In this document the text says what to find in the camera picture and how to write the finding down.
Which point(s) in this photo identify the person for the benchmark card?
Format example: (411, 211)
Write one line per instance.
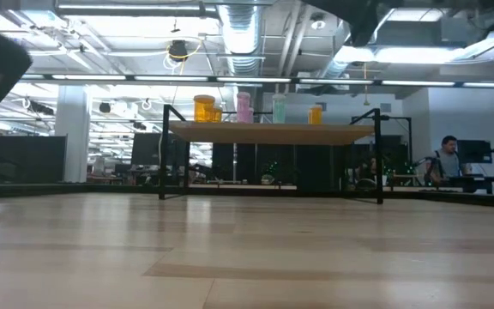
(446, 163)

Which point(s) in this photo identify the silver ceiling air duct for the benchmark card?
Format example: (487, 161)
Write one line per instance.
(240, 38)

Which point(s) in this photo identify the black aluminium table frame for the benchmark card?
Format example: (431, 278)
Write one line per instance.
(487, 201)

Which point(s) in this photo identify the black monitor on arm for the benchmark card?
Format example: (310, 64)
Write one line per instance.
(474, 151)

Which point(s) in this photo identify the long ceiling light strip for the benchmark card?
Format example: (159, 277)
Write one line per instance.
(92, 77)

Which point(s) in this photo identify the white square pillar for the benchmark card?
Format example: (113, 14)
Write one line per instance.
(73, 137)

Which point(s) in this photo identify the black ceiling device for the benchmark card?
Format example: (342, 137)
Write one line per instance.
(178, 49)

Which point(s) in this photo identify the wooden shelf with black legs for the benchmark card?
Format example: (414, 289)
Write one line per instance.
(268, 134)

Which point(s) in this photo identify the pink medicine bottle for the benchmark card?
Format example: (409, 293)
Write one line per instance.
(243, 109)

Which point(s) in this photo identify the black office desk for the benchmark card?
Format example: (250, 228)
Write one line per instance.
(483, 180)

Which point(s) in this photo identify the green medicine bottle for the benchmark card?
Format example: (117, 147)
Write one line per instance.
(279, 109)

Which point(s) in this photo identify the large orange medicine bottle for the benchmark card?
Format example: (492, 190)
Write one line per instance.
(204, 109)
(218, 115)

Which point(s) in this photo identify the medium orange medicine bottle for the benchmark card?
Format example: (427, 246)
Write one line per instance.
(315, 115)

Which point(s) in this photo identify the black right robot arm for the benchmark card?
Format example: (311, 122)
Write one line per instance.
(465, 2)

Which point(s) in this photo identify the black partition panel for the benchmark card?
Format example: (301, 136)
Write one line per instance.
(19, 159)

